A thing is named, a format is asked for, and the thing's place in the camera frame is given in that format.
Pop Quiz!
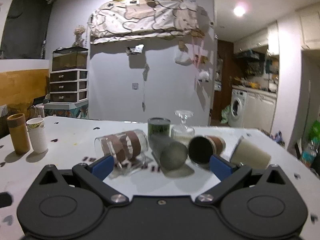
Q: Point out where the grey metal cup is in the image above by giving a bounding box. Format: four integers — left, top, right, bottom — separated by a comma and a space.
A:
149, 134, 188, 171

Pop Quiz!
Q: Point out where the beige cup lying down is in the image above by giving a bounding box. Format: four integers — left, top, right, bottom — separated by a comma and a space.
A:
230, 137, 271, 170

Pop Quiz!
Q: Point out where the black cup with brown sleeve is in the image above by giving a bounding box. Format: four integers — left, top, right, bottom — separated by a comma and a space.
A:
188, 135, 226, 167

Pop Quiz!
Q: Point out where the white paper cup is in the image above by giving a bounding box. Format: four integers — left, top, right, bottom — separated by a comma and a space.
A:
26, 117, 48, 154

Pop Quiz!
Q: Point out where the brown cardboard tube cup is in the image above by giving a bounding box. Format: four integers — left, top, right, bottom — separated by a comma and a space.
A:
7, 113, 30, 155

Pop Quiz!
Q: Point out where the glass mug with brown sleeve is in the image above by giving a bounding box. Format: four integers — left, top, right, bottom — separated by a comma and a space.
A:
94, 129, 149, 169

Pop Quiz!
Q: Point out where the white washing machine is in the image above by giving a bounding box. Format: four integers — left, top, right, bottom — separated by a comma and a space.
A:
228, 89, 247, 127

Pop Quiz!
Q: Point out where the clear glass decanter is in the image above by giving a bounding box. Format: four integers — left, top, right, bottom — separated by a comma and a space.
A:
170, 110, 195, 147

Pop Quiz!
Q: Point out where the green tin can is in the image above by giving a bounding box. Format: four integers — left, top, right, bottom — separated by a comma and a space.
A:
148, 117, 171, 137

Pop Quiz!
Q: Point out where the white drawer cabinet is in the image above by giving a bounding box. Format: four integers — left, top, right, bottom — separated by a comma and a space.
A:
49, 69, 88, 103

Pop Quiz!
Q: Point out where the glass terrarium tank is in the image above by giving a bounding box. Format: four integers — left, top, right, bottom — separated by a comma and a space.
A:
52, 46, 88, 72

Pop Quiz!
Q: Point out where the dried flower vase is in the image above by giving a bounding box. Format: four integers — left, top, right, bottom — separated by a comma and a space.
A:
72, 25, 86, 47

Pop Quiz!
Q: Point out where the patterned hanging blanket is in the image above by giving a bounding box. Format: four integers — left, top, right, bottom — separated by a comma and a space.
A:
89, 0, 204, 44

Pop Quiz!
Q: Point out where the white wall socket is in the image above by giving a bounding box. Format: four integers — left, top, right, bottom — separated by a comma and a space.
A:
132, 83, 139, 90

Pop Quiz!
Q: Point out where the white plastic bag on wall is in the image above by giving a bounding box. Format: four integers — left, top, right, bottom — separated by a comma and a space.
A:
174, 48, 193, 66

